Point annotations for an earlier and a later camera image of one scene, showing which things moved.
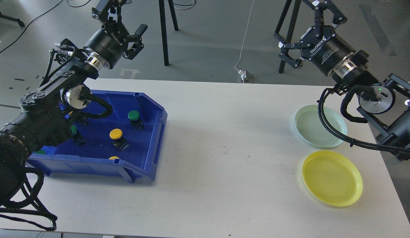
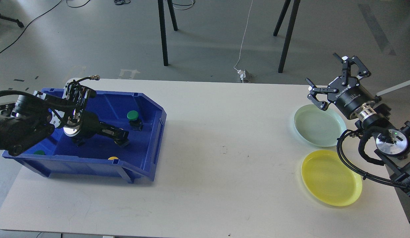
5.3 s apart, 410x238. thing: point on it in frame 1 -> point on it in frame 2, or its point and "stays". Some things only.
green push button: (136, 123) stays
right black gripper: (327, 50) -> (345, 92)
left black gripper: (106, 47) -> (90, 124)
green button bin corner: (40, 151) stays
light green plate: (310, 124) stays
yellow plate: (332, 178) stays
